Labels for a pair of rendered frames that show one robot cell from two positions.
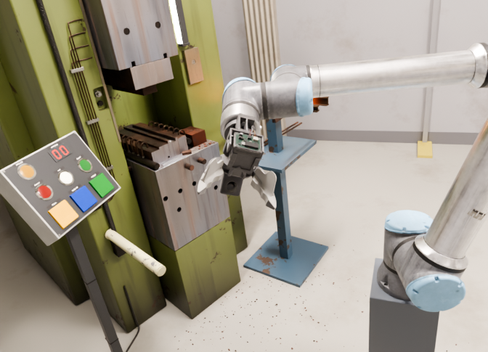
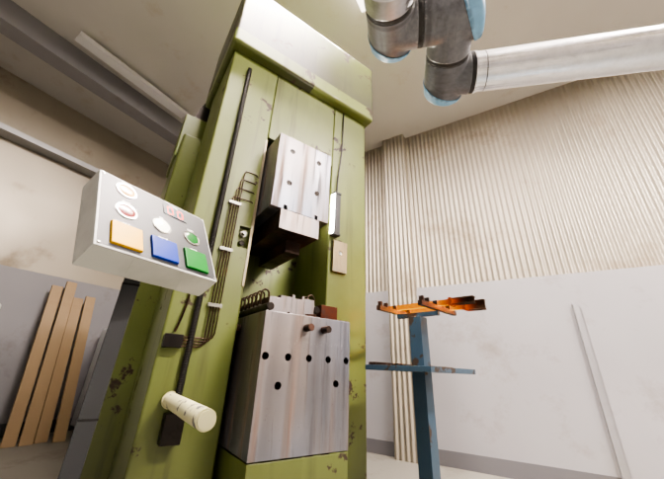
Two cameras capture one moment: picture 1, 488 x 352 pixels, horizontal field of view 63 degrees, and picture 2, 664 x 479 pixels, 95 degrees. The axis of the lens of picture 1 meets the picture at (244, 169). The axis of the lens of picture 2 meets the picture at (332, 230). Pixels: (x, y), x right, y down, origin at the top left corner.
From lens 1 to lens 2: 1.06 m
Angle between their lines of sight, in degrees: 51
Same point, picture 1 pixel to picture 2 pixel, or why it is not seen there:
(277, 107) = not seen: outside the picture
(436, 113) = (631, 448)
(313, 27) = (454, 330)
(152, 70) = (299, 220)
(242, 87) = not seen: hidden behind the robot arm
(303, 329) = not seen: outside the picture
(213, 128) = not seen: hidden behind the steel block
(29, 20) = (217, 156)
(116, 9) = (287, 166)
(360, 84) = (541, 49)
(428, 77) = (637, 35)
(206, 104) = (344, 300)
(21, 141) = (150, 287)
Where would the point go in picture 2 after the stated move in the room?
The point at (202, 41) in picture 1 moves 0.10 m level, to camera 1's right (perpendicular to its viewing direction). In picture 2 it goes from (351, 244) to (370, 244)
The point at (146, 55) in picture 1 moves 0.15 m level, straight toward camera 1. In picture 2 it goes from (298, 207) to (298, 190)
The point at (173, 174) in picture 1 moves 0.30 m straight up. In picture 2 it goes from (287, 328) to (294, 251)
